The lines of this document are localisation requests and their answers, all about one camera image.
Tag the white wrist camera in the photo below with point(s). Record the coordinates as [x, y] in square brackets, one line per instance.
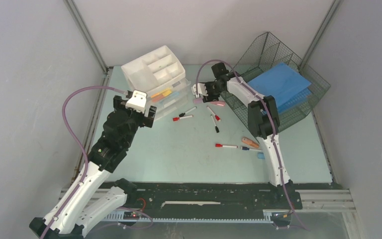
[199, 90]
[137, 101]

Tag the black cap marker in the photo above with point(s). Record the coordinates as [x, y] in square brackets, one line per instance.
[187, 112]
[214, 120]

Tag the yellow orange highlighter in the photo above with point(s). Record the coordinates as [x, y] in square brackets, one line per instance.
[162, 94]

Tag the black cap marker lower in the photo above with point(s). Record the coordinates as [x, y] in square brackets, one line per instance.
[214, 120]

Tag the black cap marker upper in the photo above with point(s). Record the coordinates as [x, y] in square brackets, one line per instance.
[187, 112]

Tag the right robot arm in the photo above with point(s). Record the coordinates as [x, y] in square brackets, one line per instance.
[262, 115]

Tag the red cap marker right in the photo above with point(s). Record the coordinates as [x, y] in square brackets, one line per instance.
[213, 113]

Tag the red cap marker bottom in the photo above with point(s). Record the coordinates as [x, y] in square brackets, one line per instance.
[225, 145]

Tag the red cap marker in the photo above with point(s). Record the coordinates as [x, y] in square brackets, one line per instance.
[225, 145]
[182, 118]
[213, 113]

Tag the blue cap marker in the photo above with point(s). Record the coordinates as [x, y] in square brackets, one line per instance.
[250, 149]

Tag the red cap marker left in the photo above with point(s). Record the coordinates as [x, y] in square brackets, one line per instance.
[182, 118]

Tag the green wire mesh organizer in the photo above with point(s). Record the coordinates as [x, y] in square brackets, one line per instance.
[267, 51]

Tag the pink highlighter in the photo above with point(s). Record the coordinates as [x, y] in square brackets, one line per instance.
[198, 101]
[218, 103]

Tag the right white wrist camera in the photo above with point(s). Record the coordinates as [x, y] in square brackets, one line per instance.
[199, 90]

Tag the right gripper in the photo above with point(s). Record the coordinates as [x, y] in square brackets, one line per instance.
[210, 97]

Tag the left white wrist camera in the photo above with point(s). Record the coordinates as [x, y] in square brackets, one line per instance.
[137, 101]

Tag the light blue highlighter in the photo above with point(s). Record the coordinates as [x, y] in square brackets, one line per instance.
[170, 97]

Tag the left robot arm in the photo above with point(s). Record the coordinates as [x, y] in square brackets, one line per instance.
[73, 217]

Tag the white plastic drawer organizer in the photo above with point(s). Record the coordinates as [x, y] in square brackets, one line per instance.
[155, 71]

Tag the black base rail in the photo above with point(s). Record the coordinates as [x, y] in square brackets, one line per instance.
[213, 201]

